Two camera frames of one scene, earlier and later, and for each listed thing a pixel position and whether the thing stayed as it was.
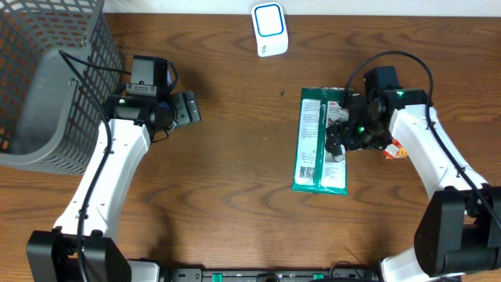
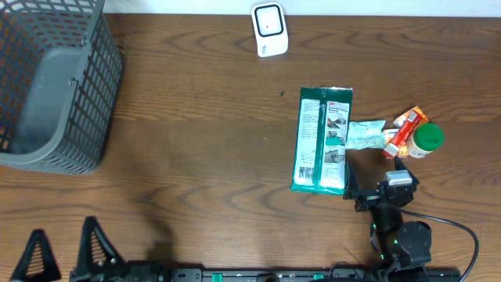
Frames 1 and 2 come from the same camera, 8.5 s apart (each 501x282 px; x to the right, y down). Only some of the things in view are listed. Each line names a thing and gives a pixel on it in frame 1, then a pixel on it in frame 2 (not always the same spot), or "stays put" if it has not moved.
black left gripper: x=182 y=100 -> x=92 y=247
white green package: x=314 y=169 stays put
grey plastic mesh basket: x=49 y=117 stays put
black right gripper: x=347 y=127 -> x=369 y=197
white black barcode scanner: x=269 y=28 stays put
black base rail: x=270 y=275 stays put
